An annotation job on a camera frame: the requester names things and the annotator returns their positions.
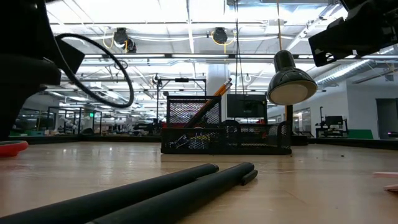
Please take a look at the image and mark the red handled scissors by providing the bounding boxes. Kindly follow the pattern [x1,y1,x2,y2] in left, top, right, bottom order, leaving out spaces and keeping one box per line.
[0,140,29,158]

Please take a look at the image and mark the black ceiling cable reel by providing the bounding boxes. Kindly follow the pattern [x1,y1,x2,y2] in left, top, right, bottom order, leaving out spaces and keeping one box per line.
[211,27,229,45]
[112,27,137,54]

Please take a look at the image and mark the black power cable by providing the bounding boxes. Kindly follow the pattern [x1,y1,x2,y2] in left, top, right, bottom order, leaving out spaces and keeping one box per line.
[233,0,242,96]

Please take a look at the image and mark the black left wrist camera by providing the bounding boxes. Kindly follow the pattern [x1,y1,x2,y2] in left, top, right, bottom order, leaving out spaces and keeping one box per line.
[55,39,86,75]

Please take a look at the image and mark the black background frame rig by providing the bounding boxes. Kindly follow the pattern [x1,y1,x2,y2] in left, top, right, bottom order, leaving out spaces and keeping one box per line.
[154,73,208,124]

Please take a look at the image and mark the black desk lamp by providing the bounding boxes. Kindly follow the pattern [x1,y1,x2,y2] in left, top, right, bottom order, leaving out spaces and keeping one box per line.
[267,49,318,147]

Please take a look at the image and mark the background robot workstation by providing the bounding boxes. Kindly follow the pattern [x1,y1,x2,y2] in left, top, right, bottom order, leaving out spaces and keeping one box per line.
[315,106,349,138]

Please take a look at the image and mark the black mesh desk organizer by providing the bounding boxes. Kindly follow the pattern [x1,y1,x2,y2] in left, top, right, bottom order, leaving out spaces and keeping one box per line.
[160,95,292,156]

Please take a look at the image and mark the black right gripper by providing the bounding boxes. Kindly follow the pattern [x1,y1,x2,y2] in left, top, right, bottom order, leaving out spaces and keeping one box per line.
[308,0,398,68]

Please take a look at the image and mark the pink sticky note pad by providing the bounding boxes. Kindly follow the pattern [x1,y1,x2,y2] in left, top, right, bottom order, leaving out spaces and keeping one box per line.
[372,170,398,192]

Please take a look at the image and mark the orange pencil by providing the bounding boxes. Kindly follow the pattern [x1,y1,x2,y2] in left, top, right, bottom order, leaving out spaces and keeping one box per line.
[186,82,233,129]
[185,77,233,129]

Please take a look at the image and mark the black monitor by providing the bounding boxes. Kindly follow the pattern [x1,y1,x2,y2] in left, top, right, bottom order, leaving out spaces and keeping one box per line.
[226,93,268,119]

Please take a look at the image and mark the green panel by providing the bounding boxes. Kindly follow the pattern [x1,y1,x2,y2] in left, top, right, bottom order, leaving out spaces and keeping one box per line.
[348,129,374,140]

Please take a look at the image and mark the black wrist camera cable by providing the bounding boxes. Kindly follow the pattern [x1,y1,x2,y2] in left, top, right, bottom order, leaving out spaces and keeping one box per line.
[55,32,135,109]

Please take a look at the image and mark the black binder clip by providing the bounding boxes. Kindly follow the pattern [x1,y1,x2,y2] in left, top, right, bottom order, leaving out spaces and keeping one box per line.
[169,134,190,149]

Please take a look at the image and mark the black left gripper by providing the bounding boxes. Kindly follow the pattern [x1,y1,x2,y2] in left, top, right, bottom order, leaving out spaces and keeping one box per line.
[0,52,62,142]

